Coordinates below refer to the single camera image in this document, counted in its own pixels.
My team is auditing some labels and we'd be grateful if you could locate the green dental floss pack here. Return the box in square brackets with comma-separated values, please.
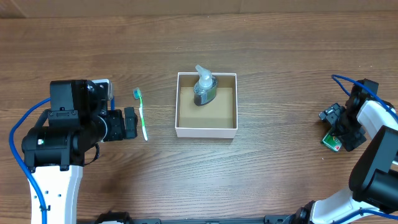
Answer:
[320, 132, 342, 152]

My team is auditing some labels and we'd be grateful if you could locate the blue disposable razor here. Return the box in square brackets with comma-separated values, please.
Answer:
[111, 97, 115, 110]

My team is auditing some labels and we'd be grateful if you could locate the green white toothbrush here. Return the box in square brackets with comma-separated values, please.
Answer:
[133, 88, 148, 141]

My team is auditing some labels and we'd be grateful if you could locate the clear soap pump bottle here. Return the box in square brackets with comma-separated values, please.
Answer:
[193, 65, 218, 106]

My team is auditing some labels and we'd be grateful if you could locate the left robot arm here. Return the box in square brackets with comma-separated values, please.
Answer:
[21, 79, 138, 223]

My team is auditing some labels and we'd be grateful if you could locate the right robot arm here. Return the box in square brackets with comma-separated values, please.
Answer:
[282, 79, 397, 224]

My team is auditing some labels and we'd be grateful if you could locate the white cardboard box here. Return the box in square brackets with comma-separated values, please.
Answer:
[175, 72, 238, 139]

